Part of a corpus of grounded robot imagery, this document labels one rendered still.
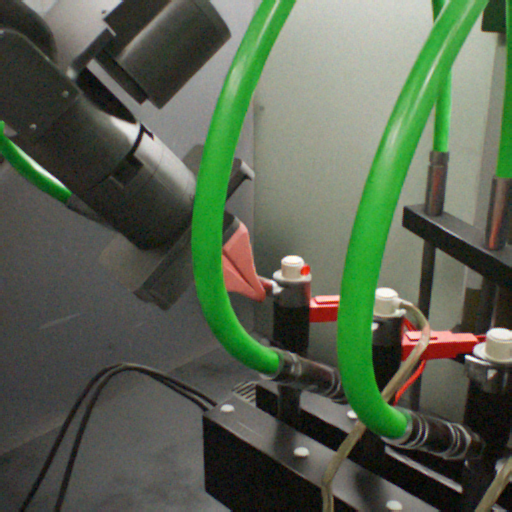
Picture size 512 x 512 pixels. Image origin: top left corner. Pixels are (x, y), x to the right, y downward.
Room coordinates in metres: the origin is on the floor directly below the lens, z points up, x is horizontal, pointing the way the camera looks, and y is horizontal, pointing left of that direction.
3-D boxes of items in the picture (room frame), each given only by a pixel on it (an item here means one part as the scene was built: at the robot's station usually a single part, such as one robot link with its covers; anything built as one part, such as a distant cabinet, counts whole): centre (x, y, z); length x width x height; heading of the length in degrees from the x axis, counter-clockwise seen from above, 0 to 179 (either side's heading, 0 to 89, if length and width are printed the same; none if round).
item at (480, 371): (0.34, -0.13, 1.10); 0.03 x 0.02 x 0.01; 136
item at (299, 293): (0.45, -0.02, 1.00); 0.05 x 0.03 x 0.21; 136
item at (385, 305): (0.40, -0.09, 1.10); 0.02 x 0.02 x 0.03
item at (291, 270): (0.46, -0.03, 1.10); 0.02 x 0.02 x 0.03
